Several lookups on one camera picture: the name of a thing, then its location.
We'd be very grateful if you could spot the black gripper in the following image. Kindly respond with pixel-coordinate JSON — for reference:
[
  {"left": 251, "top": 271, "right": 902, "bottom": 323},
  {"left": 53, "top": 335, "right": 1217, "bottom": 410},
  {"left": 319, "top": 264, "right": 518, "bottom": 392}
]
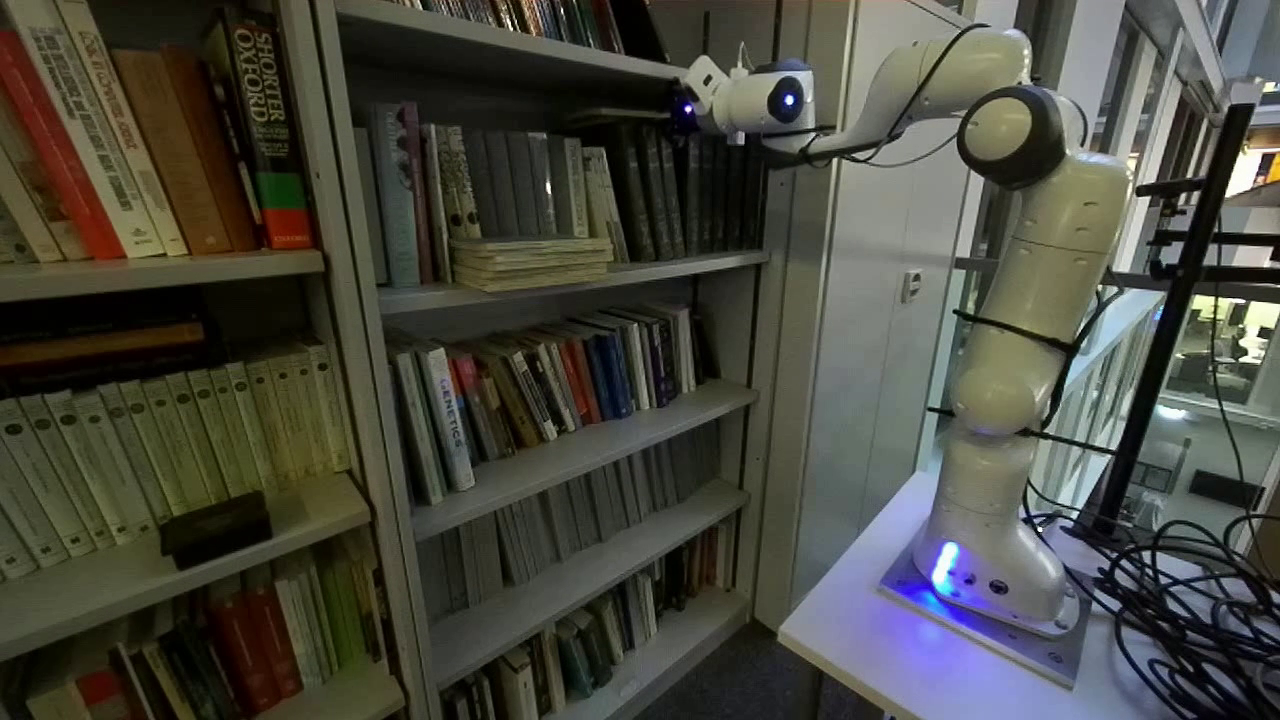
[{"left": 667, "top": 93, "right": 704, "bottom": 132}]

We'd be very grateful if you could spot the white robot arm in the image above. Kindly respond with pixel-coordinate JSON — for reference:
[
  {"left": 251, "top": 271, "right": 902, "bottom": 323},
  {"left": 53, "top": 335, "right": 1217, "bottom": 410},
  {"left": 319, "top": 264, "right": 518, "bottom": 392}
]
[{"left": 673, "top": 23, "right": 1129, "bottom": 636}]

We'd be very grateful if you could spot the dark encyclopedia books row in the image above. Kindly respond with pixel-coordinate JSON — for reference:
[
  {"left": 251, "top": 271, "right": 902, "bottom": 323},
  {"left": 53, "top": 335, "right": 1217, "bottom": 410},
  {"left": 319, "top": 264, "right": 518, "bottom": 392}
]
[{"left": 607, "top": 124, "right": 770, "bottom": 264}]

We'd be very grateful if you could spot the grey Machine Intelligence books row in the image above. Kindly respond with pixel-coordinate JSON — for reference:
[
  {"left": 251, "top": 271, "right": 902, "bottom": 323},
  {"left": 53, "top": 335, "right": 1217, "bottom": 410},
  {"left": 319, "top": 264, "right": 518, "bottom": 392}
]
[{"left": 465, "top": 127, "right": 624, "bottom": 239}]

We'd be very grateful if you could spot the stack of cream paper books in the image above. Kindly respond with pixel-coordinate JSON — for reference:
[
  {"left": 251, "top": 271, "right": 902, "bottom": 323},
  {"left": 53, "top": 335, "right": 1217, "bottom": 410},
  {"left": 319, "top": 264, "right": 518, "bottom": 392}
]
[{"left": 453, "top": 239, "right": 614, "bottom": 292}]

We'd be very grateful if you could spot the grey right bookshelf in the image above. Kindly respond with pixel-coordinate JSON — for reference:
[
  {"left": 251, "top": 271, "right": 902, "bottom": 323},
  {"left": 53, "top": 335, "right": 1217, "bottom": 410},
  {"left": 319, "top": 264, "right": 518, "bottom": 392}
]
[{"left": 314, "top": 0, "right": 770, "bottom": 720}]

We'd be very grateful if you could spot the grey bookshelf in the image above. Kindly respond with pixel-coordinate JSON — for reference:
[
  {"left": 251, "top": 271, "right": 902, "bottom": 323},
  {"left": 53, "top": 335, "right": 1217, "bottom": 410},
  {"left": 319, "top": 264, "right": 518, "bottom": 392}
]
[
  {"left": 314, "top": 0, "right": 770, "bottom": 720},
  {"left": 0, "top": 0, "right": 420, "bottom": 720}
]

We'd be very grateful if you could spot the brown hardcover book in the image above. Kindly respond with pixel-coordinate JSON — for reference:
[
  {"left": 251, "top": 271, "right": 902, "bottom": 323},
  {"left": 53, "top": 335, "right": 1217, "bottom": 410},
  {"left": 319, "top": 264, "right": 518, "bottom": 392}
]
[{"left": 112, "top": 49, "right": 256, "bottom": 257}]

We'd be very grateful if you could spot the black metal stand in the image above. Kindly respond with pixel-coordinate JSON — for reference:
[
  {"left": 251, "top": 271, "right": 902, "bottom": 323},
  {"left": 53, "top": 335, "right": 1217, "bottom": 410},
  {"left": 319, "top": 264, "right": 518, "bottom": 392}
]
[{"left": 1080, "top": 100, "right": 1256, "bottom": 535}]

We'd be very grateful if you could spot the white robot table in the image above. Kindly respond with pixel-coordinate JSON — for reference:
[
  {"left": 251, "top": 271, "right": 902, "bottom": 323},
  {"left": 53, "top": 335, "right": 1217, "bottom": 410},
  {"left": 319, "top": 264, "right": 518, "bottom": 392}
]
[{"left": 778, "top": 464, "right": 1280, "bottom": 720}]

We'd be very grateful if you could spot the red hardcover book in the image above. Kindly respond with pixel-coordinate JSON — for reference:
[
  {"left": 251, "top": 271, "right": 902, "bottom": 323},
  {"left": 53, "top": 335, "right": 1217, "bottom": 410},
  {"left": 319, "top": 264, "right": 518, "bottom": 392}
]
[{"left": 0, "top": 29, "right": 126, "bottom": 259}]

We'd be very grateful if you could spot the grey left bookshelf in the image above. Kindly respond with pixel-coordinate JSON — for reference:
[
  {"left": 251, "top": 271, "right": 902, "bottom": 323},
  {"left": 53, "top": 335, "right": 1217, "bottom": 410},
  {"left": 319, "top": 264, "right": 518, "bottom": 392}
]
[{"left": 0, "top": 0, "right": 420, "bottom": 720}]

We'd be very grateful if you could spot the black box on shelf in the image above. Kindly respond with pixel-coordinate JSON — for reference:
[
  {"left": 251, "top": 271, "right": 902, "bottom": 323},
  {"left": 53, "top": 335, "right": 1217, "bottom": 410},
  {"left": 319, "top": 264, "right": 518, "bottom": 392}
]
[{"left": 162, "top": 493, "right": 273, "bottom": 568}]

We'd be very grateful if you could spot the white book series row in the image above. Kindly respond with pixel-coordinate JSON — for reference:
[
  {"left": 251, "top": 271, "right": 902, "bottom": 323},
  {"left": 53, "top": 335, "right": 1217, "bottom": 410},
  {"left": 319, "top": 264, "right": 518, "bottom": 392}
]
[{"left": 0, "top": 345, "right": 354, "bottom": 581}]

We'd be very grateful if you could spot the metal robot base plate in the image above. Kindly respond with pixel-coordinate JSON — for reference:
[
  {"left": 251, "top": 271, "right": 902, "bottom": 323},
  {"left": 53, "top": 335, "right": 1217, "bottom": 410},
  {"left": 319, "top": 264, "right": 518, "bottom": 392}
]
[{"left": 879, "top": 542, "right": 1093, "bottom": 687}]

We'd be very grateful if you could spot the black cable bundle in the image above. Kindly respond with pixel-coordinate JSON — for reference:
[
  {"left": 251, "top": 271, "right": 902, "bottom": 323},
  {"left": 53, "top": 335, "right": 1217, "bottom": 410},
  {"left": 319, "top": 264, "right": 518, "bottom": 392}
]
[{"left": 1024, "top": 477, "right": 1280, "bottom": 720}]

